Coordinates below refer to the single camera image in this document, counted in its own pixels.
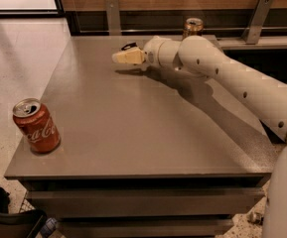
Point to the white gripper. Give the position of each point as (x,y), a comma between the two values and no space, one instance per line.
(151,51)

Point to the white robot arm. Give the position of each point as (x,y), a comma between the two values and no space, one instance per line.
(263,97)

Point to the gold soda can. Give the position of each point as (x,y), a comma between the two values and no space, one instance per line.
(193,27)

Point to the red coca-cola can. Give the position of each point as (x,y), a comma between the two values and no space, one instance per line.
(35,122)

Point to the grey cabinet with drawers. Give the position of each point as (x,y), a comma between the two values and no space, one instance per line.
(143,153)

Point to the blue bottle cap object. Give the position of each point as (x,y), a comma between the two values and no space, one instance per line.
(49,228)

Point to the black chair armrest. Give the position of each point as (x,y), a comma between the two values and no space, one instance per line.
(25,224)

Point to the black white striped cylinder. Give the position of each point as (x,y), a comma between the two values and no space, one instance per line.
(255,218)

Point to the left metal wall bracket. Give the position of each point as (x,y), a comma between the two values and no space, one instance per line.
(113,17)

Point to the metal wall bracket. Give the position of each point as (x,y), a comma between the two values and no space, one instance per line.
(253,31)
(113,17)

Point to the right metal wall bracket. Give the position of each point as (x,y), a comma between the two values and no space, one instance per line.
(253,31)

